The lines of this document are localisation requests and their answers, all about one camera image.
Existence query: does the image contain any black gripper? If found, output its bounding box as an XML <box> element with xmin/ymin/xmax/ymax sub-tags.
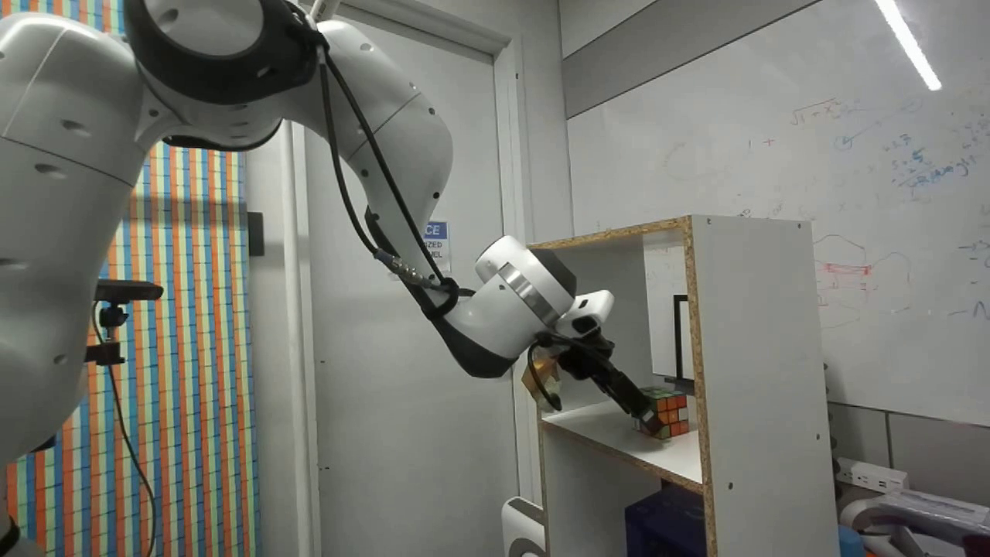
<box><xmin>555</xmin><ymin>331</ymin><xmax>667</xmax><ymax>441</ymax></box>

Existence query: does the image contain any white round air purifier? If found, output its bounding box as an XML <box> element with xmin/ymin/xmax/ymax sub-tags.
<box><xmin>499</xmin><ymin>491</ymin><xmax>549</xmax><ymax>557</ymax></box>

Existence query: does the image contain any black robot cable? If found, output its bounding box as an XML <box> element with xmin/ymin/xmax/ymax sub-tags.
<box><xmin>310</xmin><ymin>28</ymin><xmax>519</xmax><ymax>381</ymax></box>

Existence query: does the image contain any white door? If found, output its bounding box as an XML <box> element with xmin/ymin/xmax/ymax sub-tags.
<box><xmin>287</xmin><ymin>0</ymin><xmax>533</xmax><ymax>557</ymax></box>

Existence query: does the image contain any black camera on stand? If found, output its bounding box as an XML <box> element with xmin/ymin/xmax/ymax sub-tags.
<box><xmin>82</xmin><ymin>275</ymin><xmax>170</xmax><ymax>371</ymax></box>

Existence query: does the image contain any white power strip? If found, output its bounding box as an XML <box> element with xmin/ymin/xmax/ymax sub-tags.
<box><xmin>833</xmin><ymin>456</ymin><xmax>912</xmax><ymax>500</ymax></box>

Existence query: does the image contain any blue plastic box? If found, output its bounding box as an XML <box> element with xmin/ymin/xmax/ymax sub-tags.
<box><xmin>621</xmin><ymin>485</ymin><xmax>707</xmax><ymax>557</ymax></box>

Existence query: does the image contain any tall white wooden shelf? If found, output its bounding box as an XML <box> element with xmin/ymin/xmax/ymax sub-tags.
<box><xmin>527</xmin><ymin>212</ymin><xmax>841</xmax><ymax>557</ymax></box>

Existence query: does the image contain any white grey plastic device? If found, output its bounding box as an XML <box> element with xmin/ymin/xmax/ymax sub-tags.
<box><xmin>838</xmin><ymin>485</ymin><xmax>990</xmax><ymax>557</ymax></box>

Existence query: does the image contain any colourful rubik's cube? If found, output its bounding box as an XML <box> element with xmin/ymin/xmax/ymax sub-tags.
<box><xmin>649</xmin><ymin>393</ymin><xmax>696</xmax><ymax>442</ymax></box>

